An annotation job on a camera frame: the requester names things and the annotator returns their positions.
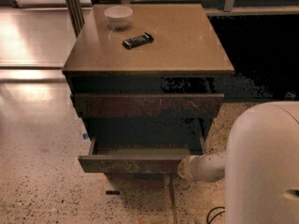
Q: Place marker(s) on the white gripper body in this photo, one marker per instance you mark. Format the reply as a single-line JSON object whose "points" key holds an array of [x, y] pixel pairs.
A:
{"points": [[191, 169]]}

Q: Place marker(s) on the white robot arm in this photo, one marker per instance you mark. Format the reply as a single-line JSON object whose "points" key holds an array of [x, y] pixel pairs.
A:
{"points": [[260, 166]]}

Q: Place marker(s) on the brown wooden drawer cabinet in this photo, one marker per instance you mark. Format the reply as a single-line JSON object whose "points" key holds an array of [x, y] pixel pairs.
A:
{"points": [[185, 57]]}

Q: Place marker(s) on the white ceramic bowl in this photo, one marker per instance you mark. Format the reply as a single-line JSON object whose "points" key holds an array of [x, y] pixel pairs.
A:
{"points": [[119, 17]]}

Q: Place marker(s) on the wooden drawer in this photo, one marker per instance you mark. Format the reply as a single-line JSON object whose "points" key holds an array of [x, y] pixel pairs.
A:
{"points": [[166, 105], [140, 157]]}

